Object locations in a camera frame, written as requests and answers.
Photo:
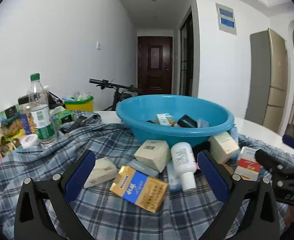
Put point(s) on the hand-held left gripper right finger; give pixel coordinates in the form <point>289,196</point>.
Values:
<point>213,177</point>

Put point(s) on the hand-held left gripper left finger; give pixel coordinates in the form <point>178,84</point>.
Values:
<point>80,177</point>

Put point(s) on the red white cigarette pack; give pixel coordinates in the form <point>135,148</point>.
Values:
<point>247,166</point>

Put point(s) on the cream tall box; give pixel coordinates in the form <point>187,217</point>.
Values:
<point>223,146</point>

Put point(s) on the white lotion bottle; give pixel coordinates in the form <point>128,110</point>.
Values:
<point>183,160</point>

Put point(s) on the gold blue cigarette pack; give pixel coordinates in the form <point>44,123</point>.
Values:
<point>137,187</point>

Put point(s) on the cream square box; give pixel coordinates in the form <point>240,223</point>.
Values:
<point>152,152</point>

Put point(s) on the blue plastic basin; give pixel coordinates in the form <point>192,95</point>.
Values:
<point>162,135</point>

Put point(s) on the beige small box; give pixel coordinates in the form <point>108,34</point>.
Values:
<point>101,171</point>

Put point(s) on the light blue small box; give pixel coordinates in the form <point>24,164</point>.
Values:
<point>173,180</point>

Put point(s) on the light blue wipes packet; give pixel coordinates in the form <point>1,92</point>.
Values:
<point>203,123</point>

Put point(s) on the light blue flat packet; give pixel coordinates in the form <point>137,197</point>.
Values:
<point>140,167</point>

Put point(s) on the black box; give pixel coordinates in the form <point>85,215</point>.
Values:
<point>187,121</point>

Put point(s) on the green tissue pack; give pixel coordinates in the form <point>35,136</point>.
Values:
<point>64,117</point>

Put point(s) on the white round jar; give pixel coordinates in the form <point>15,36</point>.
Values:
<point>29,140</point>

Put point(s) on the blue plaid cloth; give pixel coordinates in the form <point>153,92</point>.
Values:
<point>127,225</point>

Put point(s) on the yellow green container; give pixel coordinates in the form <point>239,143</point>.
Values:
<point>79,106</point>

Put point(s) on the gold grey refrigerator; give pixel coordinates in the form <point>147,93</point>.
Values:
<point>259,80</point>

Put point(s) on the clear bottle green label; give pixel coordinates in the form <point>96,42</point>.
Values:
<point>40,115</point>

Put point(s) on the white green small box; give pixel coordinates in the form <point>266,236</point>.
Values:
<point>163,120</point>

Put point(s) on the yellow snack bag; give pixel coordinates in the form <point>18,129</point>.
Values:
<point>11,130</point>

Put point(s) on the snack packets in bag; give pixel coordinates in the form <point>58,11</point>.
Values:
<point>24,115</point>

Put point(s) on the black bicycle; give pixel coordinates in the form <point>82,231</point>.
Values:
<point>122,96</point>

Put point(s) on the green snack packet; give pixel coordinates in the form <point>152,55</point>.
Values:
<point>8,115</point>

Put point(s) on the black framed sliding door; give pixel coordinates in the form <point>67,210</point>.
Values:
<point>187,55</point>

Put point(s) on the dark wooden door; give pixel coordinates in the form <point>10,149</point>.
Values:
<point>154,62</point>

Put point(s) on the white light switch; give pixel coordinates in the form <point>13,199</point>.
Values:
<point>98,45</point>

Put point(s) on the grey wall panel blue windows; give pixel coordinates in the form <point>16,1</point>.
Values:
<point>218,17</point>

